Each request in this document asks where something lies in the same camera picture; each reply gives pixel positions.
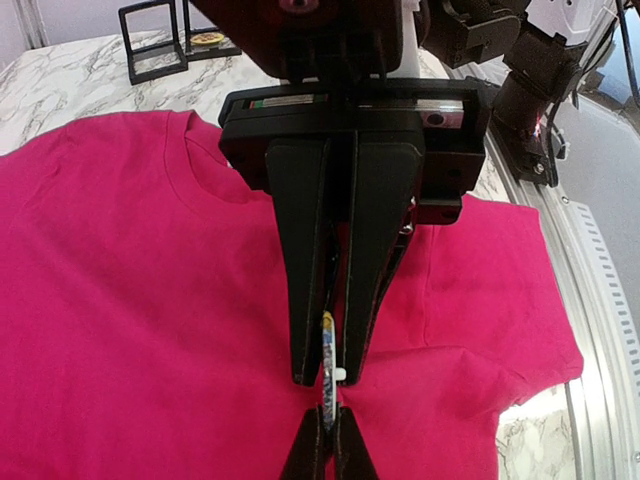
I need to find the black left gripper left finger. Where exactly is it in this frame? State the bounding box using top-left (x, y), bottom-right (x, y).
top-left (280, 407), bottom-right (325, 480)

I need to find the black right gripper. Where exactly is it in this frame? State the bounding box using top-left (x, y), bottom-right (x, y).
top-left (218, 77), bottom-right (497, 386)

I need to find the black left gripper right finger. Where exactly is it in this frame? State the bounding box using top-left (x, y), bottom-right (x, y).
top-left (332, 407), bottom-right (378, 480)

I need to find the round silver blue brooch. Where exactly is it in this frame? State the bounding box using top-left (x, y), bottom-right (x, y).
top-left (321, 310), bottom-right (346, 432)

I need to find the gold brooch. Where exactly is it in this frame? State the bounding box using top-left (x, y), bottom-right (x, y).
top-left (190, 32), bottom-right (225, 47)

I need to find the magenta t-shirt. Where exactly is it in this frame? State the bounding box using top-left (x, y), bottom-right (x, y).
top-left (1, 111), bottom-right (583, 479)

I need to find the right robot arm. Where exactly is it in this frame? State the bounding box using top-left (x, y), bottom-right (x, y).
top-left (197, 1), bottom-right (601, 386)

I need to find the black hexagonal brooch display case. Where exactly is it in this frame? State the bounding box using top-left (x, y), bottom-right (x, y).
top-left (118, 1), bottom-right (241, 86)

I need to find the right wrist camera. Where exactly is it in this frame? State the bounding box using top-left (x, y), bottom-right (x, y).
top-left (193, 0), bottom-right (402, 85)

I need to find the aluminium front rail base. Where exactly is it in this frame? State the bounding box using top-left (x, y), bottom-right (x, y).
top-left (486, 131), bottom-right (639, 479)

